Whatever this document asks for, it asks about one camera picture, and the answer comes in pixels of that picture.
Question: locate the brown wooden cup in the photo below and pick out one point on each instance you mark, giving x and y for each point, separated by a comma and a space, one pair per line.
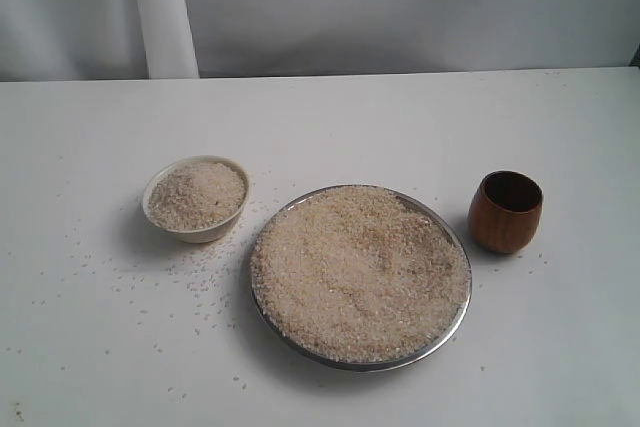
505, 211

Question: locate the rice in steel tray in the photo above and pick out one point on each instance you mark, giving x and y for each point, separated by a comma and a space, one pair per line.
360, 272

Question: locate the cream ceramic bowl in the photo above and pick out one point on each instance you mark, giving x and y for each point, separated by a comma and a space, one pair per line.
206, 235

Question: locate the rice in cream bowl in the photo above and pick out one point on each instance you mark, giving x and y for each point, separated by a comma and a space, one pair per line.
196, 195

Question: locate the spilled rice grains on table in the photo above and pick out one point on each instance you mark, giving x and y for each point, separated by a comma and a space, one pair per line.
98, 305

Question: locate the round steel tray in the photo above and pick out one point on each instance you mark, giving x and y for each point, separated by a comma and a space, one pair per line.
450, 332

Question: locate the white backdrop cloth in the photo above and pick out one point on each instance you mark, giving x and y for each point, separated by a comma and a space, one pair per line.
169, 39

